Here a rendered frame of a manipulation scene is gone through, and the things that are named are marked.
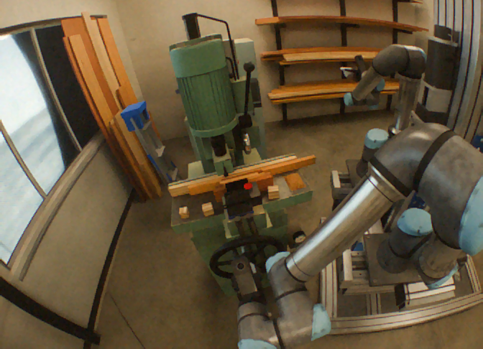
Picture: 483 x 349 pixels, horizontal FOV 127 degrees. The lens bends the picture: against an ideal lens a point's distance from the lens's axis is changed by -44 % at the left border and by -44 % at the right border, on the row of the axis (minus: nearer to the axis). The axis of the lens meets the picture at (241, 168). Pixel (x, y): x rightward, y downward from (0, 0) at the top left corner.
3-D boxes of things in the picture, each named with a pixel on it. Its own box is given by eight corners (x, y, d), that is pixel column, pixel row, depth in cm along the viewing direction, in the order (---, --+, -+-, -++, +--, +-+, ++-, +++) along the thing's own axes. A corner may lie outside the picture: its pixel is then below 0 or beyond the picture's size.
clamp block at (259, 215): (230, 237, 78) (225, 222, 73) (224, 211, 89) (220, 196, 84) (268, 227, 79) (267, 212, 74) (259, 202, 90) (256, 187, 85)
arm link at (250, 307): (233, 317, 40) (268, 308, 40) (232, 304, 45) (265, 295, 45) (243, 334, 42) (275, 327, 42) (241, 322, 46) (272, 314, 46)
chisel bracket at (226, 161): (218, 179, 88) (213, 162, 83) (214, 160, 99) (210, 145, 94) (236, 175, 89) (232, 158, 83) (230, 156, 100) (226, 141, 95)
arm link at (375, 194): (398, 87, 28) (251, 265, 49) (449, 116, 19) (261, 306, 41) (419, 119, 33) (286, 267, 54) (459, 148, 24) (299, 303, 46)
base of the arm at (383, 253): (405, 238, 67) (415, 223, 61) (414, 271, 55) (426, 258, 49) (373, 240, 70) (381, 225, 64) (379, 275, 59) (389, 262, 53)
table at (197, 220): (175, 253, 79) (169, 245, 75) (176, 200, 103) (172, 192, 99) (322, 215, 83) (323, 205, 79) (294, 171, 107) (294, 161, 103)
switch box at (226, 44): (226, 74, 94) (221, 41, 85) (223, 70, 102) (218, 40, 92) (239, 71, 95) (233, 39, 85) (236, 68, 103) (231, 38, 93)
